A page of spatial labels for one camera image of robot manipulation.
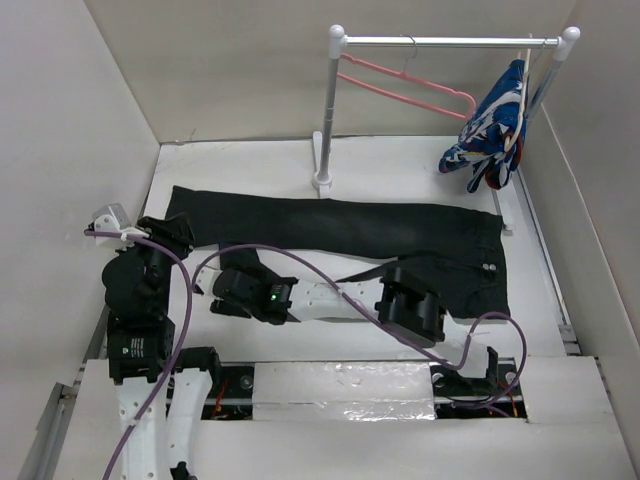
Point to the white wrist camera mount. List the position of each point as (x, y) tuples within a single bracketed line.
[(204, 281), (111, 228)]

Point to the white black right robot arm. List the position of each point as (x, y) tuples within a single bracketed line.
[(402, 304)]

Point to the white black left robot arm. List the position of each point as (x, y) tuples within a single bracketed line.
[(160, 385)]

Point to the blue patterned garment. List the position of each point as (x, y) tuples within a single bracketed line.
[(480, 144)]

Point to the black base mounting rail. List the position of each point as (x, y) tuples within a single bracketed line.
[(231, 399)]

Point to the cream wooden hanger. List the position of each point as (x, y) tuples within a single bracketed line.
[(511, 141)]

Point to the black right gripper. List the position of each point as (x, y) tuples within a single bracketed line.
[(222, 306)]

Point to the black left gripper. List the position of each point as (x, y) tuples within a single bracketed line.
[(173, 230)]

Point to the white foam tape panel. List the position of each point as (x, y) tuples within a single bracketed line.
[(343, 391)]

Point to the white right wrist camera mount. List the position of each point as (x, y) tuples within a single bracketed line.
[(204, 281)]

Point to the black denim trousers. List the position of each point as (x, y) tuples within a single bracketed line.
[(456, 251)]

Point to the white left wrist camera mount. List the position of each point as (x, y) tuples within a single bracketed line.
[(111, 228)]

